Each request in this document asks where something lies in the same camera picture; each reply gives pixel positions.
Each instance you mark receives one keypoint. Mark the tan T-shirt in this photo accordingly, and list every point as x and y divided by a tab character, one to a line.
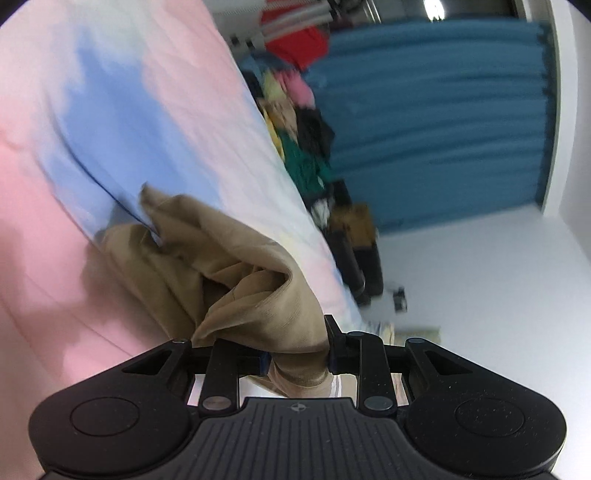
240	277

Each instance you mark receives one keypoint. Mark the white patterned cloth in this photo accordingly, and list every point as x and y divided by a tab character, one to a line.
321	212

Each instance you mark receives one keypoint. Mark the wall socket with charger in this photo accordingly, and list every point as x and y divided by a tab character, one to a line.
399	300

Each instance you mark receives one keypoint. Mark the brown paper bag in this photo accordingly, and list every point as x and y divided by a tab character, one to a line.
358	226

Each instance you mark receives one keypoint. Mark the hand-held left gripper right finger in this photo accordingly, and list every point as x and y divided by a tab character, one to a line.
334	350

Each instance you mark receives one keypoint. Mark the green garment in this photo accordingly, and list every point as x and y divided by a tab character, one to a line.
304	166

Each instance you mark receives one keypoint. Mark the pink garment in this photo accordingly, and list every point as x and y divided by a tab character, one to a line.
298	87

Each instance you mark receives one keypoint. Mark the yellow-green fluffy cloth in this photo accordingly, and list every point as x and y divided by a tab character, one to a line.
272	90

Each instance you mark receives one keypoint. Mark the silver tripod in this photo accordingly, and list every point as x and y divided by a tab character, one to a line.
286	25

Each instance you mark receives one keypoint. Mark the pastel bedsheet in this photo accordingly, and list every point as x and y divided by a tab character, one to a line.
115	115

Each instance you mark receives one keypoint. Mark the red garment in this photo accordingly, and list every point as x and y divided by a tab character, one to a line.
300	46

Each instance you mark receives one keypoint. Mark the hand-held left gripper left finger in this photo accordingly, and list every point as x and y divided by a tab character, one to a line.
221	364

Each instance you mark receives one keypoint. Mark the wide blue curtain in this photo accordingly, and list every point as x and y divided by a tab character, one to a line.
438	115

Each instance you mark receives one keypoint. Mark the beige garment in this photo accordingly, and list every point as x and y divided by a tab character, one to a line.
281	115

